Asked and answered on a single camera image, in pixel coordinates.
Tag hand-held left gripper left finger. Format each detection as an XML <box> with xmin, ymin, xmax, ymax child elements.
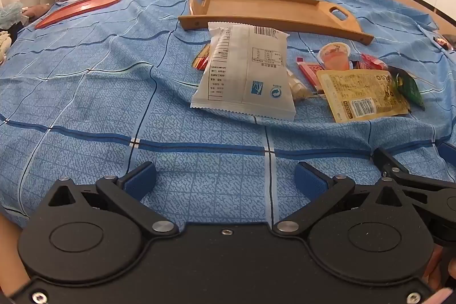
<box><xmin>47</xmin><ymin>162</ymin><xmax>179</xmax><ymax>238</ymax></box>

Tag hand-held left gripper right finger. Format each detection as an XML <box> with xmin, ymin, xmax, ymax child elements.
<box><xmin>272</xmin><ymin>162</ymin><xmax>411</xmax><ymax>238</ymax></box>

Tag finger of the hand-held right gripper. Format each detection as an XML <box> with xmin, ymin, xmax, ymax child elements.
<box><xmin>371</xmin><ymin>146</ymin><xmax>456</xmax><ymax>190</ymax></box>
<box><xmin>439</xmin><ymin>142</ymin><xmax>456</xmax><ymax>164</ymax></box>

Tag green snack packet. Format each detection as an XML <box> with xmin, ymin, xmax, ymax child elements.
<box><xmin>388</xmin><ymin>66</ymin><xmax>425</xmax><ymax>111</ymax></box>

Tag clear nut snack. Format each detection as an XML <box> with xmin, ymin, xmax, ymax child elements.
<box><xmin>287</xmin><ymin>67</ymin><xmax>314</xmax><ymax>100</ymax></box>

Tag red snack bag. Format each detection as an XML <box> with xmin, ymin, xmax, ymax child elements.
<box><xmin>356</xmin><ymin>54</ymin><xmax>389</xmax><ymax>71</ymax></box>

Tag pink red snack bar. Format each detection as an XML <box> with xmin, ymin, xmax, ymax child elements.
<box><xmin>297</xmin><ymin>56</ymin><xmax>326</xmax><ymax>94</ymax></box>

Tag jelly cup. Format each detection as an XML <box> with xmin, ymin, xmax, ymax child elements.
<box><xmin>317</xmin><ymin>42</ymin><xmax>353</xmax><ymax>71</ymax></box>

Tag white snack packet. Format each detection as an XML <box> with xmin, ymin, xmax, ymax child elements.
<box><xmin>190</xmin><ymin>22</ymin><xmax>296</xmax><ymax>121</ymax></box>

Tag orange yellow snack packet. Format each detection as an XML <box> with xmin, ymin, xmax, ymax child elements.
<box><xmin>192</xmin><ymin>44</ymin><xmax>211</xmax><ymax>71</ymax></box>

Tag wooden tray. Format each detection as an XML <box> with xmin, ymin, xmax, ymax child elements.
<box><xmin>178</xmin><ymin>0</ymin><xmax>374</xmax><ymax>46</ymax></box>

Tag person's right hand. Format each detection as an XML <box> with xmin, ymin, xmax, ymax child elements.
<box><xmin>426</xmin><ymin>244</ymin><xmax>456</xmax><ymax>288</ymax></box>

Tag blue checked bedsheet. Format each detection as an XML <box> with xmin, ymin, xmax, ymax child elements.
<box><xmin>0</xmin><ymin>0</ymin><xmax>456</xmax><ymax>230</ymax></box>

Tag colourful small packet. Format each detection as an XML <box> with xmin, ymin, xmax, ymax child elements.
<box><xmin>433</xmin><ymin>34</ymin><xmax>456</xmax><ymax>52</ymax></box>

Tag red plastic tray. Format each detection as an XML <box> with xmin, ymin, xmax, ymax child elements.
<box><xmin>34</xmin><ymin>0</ymin><xmax>128</xmax><ymax>30</ymax></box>

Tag white crumpled cloth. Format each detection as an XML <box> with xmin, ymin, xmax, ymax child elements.
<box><xmin>0</xmin><ymin>30</ymin><xmax>13</xmax><ymax>62</ymax></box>

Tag brown soft item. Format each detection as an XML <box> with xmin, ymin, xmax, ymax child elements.
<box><xmin>23</xmin><ymin>4</ymin><xmax>50</xmax><ymax>23</ymax></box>

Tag teal cloth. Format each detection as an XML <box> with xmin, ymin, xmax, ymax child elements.
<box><xmin>0</xmin><ymin>1</ymin><xmax>25</xmax><ymax>28</ymax></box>

